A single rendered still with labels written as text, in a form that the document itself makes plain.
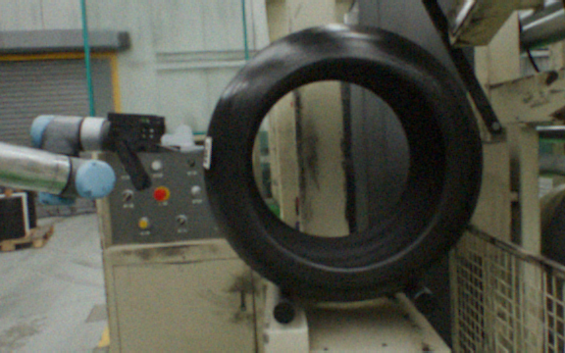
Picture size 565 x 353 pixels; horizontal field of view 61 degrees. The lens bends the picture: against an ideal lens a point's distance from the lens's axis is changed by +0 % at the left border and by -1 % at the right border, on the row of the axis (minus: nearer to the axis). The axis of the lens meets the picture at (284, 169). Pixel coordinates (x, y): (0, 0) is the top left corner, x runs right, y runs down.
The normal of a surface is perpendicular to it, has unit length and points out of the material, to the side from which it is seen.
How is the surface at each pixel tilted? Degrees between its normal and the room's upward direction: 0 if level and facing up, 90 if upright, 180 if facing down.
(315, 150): 90
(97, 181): 90
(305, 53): 80
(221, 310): 90
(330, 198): 90
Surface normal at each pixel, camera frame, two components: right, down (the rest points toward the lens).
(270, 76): -0.11, -0.07
